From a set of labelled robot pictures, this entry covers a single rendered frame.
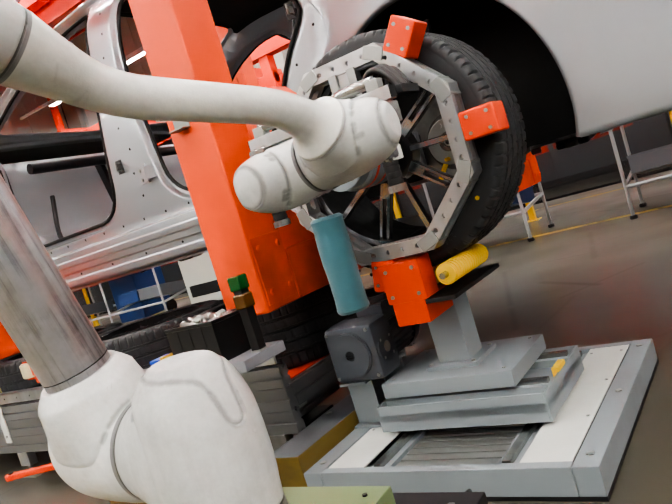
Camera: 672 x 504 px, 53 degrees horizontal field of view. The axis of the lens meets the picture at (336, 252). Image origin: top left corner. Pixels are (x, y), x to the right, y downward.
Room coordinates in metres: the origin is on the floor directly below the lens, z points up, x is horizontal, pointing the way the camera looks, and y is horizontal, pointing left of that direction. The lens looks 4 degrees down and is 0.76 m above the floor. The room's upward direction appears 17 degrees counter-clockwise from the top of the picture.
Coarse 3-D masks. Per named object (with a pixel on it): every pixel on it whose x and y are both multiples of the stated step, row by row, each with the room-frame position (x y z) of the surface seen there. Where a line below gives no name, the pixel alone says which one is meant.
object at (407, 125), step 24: (360, 72) 1.85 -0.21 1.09; (432, 96) 1.74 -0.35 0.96; (408, 120) 1.79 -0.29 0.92; (408, 144) 1.80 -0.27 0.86; (432, 144) 1.76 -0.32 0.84; (408, 168) 1.81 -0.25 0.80; (432, 168) 1.78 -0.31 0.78; (336, 192) 2.03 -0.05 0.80; (360, 192) 1.91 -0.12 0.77; (384, 192) 1.86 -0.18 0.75; (408, 192) 1.82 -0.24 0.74; (360, 216) 2.02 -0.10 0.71; (384, 216) 1.88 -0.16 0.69; (384, 240) 1.88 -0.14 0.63
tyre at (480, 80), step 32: (384, 32) 1.77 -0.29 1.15; (320, 64) 1.88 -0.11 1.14; (448, 64) 1.68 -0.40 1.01; (480, 64) 1.74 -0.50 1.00; (480, 96) 1.65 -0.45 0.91; (512, 96) 1.80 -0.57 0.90; (512, 128) 1.73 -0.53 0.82; (480, 160) 1.68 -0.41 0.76; (512, 160) 1.74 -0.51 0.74; (480, 192) 1.69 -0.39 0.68; (512, 192) 1.81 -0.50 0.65; (480, 224) 1.71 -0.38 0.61; (448, 256) 1.77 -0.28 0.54
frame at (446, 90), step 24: (360, 48) 1.72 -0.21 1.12; (312, 72) 1.80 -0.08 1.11; (336, 72) 1.76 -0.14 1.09; (408, 72) 1.66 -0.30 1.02; (432, 72) 1.64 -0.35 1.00; (312, 96) 1.84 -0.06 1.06; (456, 96) 1.64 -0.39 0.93; (456, 120) 1.61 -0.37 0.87; (456, 144) 1.62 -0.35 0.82; (480, 168) 1.65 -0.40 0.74; (456, 192) 1.64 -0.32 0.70; (312, 216) 1.89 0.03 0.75; (456, 216) 1.69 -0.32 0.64; (360, 240) 1.87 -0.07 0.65; (408, 240) 1.73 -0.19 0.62; (432, 240) 1.69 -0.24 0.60; (360, 264) 1.82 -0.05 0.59
